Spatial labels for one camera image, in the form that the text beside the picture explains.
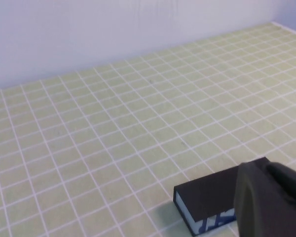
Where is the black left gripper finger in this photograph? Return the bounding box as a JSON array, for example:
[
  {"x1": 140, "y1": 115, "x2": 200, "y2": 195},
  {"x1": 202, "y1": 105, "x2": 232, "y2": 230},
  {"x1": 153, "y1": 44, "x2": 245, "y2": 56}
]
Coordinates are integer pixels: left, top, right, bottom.
[{"x1": 233, "y1": 160, "x2": 296, "y2": 237}]

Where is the black glasses case blue print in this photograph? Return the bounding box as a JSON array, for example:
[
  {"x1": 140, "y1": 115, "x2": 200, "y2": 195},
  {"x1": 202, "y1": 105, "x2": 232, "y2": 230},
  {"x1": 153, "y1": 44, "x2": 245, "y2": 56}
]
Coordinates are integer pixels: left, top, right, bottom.
[{"x1": 173, "y1": 157, "x2": 271, "y2": 237}]

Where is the green white-grid tablecloth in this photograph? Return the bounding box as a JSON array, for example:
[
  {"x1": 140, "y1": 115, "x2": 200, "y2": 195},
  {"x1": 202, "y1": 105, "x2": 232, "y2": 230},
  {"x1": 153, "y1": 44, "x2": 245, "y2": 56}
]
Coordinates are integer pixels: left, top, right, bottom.
[{"x1": 0, "y1": 21, "x2": 296, "y2": 237}]

